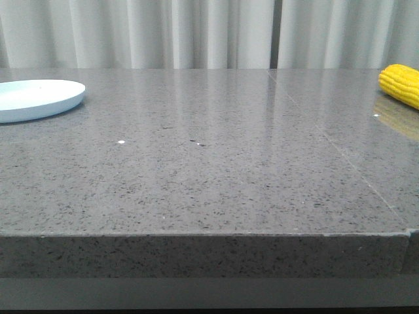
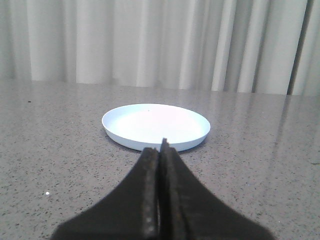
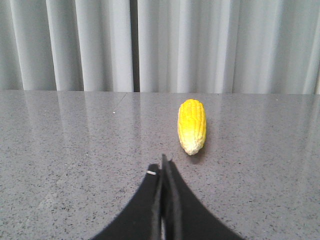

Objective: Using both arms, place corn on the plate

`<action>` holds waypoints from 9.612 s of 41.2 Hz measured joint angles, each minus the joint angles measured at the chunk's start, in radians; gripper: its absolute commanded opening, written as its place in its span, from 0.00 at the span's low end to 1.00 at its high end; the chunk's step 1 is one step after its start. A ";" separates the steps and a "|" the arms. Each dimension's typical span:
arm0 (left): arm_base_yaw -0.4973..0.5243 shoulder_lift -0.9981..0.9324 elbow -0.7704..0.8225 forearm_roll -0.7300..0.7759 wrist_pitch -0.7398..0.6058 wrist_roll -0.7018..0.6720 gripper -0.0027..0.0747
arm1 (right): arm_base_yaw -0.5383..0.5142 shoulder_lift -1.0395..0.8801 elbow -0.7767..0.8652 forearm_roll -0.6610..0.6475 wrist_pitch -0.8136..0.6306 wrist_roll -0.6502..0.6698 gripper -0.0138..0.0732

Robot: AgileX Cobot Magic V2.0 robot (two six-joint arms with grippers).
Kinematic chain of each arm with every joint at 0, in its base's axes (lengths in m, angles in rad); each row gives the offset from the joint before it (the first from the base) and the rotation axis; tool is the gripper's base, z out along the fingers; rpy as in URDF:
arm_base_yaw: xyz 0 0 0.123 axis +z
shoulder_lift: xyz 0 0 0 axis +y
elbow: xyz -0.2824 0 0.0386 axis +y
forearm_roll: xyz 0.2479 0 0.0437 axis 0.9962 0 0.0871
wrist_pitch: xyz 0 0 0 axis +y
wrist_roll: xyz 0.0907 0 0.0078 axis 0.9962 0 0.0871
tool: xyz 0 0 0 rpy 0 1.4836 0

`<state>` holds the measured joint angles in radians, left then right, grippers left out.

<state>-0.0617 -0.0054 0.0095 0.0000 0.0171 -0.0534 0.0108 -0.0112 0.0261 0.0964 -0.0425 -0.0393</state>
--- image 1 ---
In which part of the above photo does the light blue round plate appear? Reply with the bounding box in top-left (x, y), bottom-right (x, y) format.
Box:
top-left (1, 79), bottom-right (86, 124)

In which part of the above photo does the yellow corn cob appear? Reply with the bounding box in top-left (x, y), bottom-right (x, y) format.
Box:
top-left (378, 64), bottom-right (418, 109)

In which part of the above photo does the white pleated curtain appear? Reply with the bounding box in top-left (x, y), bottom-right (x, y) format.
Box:
top-left (1, 1), bottom-right (418, 69)

